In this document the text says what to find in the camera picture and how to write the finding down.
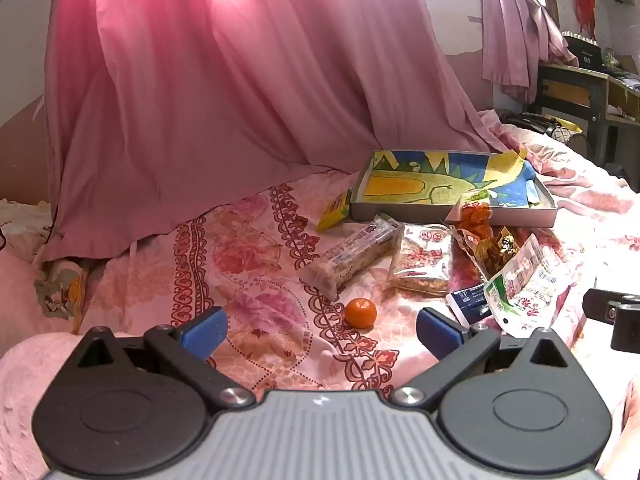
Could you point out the pink floral bedsheet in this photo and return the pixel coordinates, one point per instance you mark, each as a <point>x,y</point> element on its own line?
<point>150,270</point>

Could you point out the long clear cracker packet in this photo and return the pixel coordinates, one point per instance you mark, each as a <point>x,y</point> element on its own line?
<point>345,260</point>

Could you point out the square rice cracker packet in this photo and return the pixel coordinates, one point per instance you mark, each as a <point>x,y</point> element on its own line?
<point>422,260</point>

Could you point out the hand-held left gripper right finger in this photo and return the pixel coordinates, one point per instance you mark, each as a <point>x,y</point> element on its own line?
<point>437,334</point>

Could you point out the cartoon print pillow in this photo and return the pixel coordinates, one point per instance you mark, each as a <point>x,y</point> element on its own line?
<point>62,290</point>

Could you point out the colourful painted paper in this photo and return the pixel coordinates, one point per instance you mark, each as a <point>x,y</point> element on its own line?
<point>425,182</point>

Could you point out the white cloth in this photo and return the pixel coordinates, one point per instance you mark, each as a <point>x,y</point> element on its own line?
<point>25,225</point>

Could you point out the white green snack packet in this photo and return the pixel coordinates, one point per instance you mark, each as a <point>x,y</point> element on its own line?
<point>525,290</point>

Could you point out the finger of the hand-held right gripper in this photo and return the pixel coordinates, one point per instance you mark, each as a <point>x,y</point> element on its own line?
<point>600,305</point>
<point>627,330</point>

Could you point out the grey cardboard tray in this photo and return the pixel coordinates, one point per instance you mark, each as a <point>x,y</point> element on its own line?
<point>400,212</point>

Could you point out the orange dried fruit packet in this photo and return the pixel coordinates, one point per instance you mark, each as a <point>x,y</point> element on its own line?
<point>472,222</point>

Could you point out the dark blue snack packet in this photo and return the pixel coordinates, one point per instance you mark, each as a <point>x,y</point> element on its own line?
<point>470,304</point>

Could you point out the brown gold snack packet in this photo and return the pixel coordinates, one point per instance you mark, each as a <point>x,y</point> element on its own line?
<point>492,255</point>

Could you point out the yellow snack packet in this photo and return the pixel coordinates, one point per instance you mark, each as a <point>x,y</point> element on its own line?
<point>332,212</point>

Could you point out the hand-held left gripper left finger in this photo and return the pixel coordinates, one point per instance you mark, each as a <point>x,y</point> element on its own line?
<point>202,334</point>

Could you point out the black box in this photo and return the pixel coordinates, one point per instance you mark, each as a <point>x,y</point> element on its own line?
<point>584,52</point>

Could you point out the orange tangerine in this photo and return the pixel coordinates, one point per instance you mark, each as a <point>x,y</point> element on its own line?
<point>360,313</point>

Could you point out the small pink window curtain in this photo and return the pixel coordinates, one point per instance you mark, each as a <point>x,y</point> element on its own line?
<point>510,35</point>

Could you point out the large pink curtain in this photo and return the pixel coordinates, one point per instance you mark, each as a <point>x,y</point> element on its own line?
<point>225,85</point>

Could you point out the wooden desk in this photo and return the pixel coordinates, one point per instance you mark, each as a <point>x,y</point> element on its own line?
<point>575,90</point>

